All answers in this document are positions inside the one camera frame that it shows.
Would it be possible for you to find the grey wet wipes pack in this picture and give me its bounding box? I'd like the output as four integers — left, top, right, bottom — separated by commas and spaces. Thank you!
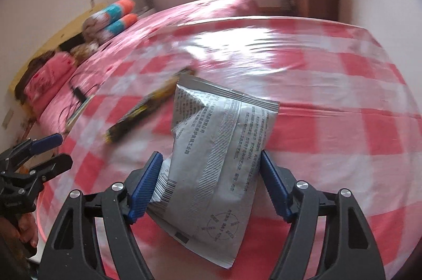
147, 73, 281, 269

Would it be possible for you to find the yellow headboard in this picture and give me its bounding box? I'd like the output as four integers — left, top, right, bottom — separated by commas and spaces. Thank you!
8, 1, 106, 96

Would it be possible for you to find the dark yellow snack wrapper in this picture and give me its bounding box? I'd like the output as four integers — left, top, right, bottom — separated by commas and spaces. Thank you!
105, 67, 195, 145

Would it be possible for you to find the rolled cartoon blanket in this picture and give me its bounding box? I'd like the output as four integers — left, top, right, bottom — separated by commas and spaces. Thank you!
82, 0, 136, 37

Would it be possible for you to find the person's left hand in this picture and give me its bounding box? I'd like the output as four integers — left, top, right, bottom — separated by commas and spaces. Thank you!
13, 213, 39, 248

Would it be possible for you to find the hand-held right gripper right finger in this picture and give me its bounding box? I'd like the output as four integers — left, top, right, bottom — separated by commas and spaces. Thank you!
260, 150, 386, 280

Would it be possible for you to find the pink pillow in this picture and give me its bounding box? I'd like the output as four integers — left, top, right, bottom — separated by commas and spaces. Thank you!
24, 51, 77, 114

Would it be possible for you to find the pink bed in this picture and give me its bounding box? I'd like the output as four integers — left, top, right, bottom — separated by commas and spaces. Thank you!
23, 0, 258, 136

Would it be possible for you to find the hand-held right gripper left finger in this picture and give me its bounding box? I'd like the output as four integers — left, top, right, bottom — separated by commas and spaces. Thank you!
39, 151, 164, 280

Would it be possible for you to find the striped rolled pillow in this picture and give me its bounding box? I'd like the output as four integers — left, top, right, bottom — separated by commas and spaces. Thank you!
99, 13, 139, 44

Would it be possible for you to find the red checked plastic tablecloth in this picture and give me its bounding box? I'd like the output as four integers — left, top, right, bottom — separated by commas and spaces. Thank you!
36, 15, 422, 280

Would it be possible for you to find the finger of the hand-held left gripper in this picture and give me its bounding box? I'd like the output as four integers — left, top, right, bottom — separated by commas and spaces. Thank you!
0, 154, 74, 199
0, 133, 64, 169

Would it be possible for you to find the brown patterned pillow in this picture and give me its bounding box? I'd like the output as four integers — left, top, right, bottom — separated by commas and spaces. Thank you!
70, 42, 99, 65

